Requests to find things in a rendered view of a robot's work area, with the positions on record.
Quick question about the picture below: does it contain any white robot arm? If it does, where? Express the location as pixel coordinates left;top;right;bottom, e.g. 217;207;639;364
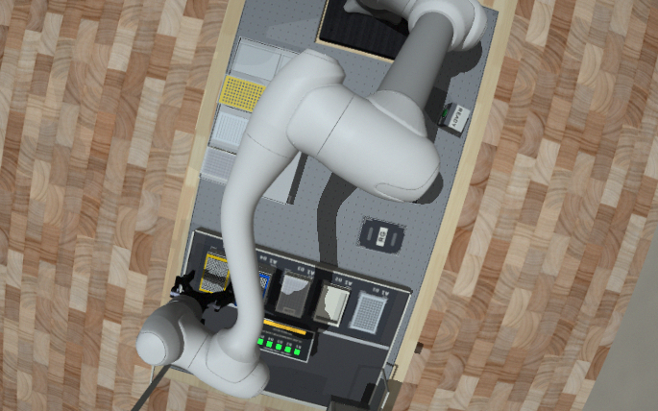
135;0;488;399

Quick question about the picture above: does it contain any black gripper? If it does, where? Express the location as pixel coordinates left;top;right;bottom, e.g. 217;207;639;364
170;270;234;313

